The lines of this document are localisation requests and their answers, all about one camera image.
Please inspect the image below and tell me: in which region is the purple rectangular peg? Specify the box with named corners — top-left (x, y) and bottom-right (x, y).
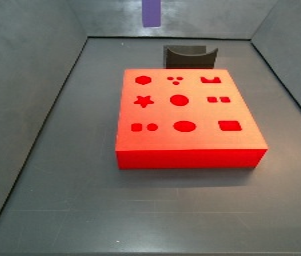
top-left (142, 0), bottom-right (160, 27)

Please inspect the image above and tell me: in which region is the red shape sorter block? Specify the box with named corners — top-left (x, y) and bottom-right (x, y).
top-left (115, 69), bottom-right (267, 169)

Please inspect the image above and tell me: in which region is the dark grey curved foam block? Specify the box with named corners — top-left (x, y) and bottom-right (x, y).
top-left (163, 45), bottom-right (218, 69)

